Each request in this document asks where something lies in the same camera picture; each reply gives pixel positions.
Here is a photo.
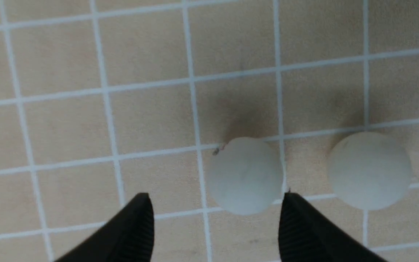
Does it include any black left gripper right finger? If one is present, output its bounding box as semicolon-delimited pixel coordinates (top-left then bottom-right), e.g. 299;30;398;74
278;192;384;262

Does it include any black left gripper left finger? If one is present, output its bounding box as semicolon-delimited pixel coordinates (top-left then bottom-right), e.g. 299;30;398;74
56;192;155;262

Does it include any white ball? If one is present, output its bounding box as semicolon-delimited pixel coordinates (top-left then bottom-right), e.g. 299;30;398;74
327;132;414;211
205;136;284;216

